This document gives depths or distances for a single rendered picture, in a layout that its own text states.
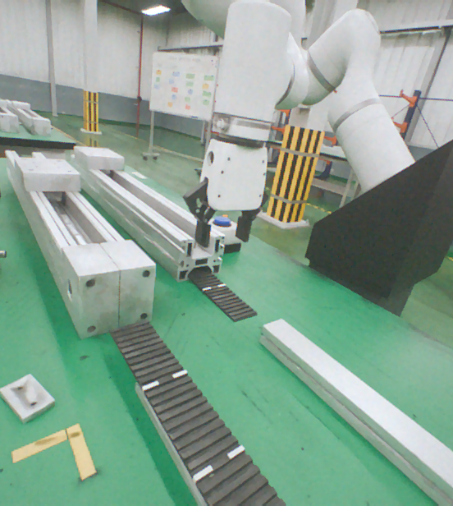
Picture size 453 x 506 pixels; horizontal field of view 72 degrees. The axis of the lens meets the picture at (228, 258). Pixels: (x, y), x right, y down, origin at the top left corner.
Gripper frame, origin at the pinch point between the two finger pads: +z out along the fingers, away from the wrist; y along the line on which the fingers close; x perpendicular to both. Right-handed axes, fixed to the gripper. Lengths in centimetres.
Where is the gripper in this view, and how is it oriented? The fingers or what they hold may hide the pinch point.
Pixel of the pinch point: (223, 235)
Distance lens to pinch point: 53.5
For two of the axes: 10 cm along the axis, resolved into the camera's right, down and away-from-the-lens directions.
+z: -1.6, 9.0, 4.0
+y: 7.9, -1.3, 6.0
